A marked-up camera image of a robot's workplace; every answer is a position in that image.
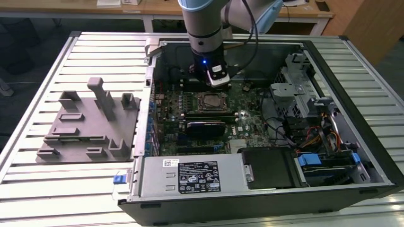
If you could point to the grey parts rack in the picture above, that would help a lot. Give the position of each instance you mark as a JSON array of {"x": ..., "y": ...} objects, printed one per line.
[{"x": 91, "y": 132}]

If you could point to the black plastic shroud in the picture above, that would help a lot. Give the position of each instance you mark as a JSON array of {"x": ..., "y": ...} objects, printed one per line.
[{"x": 269, "y": 168}]

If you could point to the CPU socket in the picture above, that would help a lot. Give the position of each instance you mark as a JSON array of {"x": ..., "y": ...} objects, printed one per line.
[{"x": 199, "y": 109}]

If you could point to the hard disk in blue carrier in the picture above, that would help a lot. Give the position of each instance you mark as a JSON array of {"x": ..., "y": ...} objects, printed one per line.
[{"x": 310, "y": 160}]

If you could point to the white barcode sticker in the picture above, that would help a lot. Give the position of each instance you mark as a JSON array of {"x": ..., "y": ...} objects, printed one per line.
[{"x": 170, "y": 163}]

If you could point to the black PC case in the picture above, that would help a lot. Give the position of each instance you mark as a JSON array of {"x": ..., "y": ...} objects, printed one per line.
[{"x": 253, "y": 208}]

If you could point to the black office chair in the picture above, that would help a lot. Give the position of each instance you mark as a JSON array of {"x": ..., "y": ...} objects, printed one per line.
[{"x": 19, "y": 42}]

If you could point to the black graphics card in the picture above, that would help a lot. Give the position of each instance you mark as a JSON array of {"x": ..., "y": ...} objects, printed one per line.
[{"x": 206, "y": 128}]

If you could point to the silver chipset heatsink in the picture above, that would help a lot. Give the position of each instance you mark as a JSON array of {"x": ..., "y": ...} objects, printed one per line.
[{"x": 238, "y": 143}]

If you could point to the silver power supply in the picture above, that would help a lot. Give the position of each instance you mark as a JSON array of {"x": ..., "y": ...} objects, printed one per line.
[{"x": 151, "y": 179}]

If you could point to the black phone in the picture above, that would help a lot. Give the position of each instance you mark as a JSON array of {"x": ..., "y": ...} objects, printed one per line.
[{"x": 323, "y": 6}]

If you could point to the black power supply label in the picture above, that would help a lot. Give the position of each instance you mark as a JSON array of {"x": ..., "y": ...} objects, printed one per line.
[{"x": 199, "y": 177}]

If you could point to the white box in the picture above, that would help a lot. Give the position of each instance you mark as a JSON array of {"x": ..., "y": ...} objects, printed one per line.
[{"x": 109, "y": 2}]

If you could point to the green motherboard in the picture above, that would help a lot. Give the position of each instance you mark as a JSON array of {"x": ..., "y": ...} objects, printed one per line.
[{"x": 253, "y": 111}]

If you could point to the white furniture leg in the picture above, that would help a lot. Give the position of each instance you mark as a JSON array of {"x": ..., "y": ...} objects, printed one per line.
[{"x": 6, "y": 88}]

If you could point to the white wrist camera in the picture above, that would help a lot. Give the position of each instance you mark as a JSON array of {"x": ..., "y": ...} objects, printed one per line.
[{"x": 218, "y": 76}]

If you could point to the wooden cabinet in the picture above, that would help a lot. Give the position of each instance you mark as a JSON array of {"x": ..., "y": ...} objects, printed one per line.
[{"x": 373, "y": 28}]

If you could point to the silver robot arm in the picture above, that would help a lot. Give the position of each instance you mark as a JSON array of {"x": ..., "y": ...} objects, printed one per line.
[{"x": 206, "y": 23}]

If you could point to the wooden desk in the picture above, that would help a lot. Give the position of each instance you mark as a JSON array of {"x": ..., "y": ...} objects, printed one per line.
[{"x": 79, "y": 9}]

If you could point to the silver drive cage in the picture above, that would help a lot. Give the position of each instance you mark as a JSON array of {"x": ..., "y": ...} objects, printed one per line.
[{"x": 285, "y": 94}]

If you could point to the silver CPU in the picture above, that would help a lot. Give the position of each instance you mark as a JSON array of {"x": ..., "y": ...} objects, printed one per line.
[{"x": 213, "y": 101}]

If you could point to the blue case latch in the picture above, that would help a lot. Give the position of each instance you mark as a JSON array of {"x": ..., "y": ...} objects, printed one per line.
[{"x": 121, "y": 179}]

